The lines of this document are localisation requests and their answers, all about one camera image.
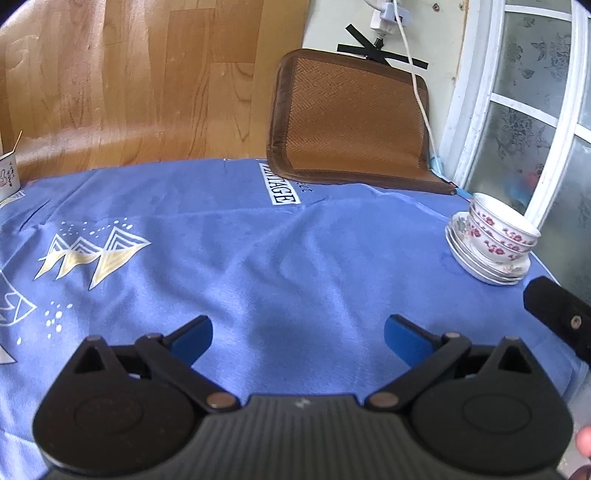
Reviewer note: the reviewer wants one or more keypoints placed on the white floral plate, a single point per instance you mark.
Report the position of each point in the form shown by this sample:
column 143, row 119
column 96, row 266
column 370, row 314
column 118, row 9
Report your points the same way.
column 489, row 281
column 480, row 273

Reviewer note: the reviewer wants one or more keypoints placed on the wooden board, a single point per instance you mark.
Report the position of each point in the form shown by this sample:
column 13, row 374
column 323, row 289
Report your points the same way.
column 138, row 83

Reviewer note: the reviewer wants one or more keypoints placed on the thin stick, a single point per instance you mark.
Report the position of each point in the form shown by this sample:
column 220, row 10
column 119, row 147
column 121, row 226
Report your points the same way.
column 17, row 142

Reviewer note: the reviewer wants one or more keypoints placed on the white printed mug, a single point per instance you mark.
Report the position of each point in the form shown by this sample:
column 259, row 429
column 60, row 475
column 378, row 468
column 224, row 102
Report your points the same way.
column 8, row 177

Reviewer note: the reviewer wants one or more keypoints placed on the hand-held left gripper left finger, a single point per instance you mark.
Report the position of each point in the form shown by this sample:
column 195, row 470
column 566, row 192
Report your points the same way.
column 194, row 337

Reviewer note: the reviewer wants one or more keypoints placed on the light blue cloth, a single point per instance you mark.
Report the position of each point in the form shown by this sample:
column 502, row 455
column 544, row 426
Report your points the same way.
column 437, row 165

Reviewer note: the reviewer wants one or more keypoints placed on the white red-floral bowl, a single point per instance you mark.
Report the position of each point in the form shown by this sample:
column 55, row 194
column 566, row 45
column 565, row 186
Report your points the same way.
column 489, row 251
column 503, row 221

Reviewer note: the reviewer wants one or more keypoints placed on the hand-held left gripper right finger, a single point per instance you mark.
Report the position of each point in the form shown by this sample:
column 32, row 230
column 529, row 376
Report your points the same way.
column 406, row 337

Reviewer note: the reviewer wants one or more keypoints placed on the blue printed blanket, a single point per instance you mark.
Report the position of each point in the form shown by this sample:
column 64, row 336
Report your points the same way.
column 277, row 258

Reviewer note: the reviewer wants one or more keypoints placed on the white floral bowl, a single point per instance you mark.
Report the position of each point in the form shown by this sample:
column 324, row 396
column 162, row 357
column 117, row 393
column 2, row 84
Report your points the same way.
column 461, row 233

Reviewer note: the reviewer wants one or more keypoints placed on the person's right hand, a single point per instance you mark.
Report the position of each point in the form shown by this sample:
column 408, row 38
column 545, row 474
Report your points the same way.
column 585, row 443

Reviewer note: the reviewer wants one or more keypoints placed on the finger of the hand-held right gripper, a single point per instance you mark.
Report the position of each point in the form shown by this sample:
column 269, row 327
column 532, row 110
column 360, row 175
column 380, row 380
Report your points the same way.
column 558, row 309

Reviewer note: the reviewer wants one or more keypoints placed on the black tape strip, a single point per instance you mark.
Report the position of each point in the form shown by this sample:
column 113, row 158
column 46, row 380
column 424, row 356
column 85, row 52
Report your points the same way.
column 355, row 48
column 397, row 57

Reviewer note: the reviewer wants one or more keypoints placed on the brown woven mat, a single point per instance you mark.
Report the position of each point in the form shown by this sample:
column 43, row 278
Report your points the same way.
column 346, row 124

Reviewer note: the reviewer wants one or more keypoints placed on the white power adapter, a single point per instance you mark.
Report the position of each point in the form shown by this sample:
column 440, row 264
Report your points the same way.
column 383, row 18

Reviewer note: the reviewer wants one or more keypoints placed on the white window frame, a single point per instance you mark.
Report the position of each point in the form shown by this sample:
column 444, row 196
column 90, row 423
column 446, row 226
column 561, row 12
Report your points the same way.
column 480, row 92

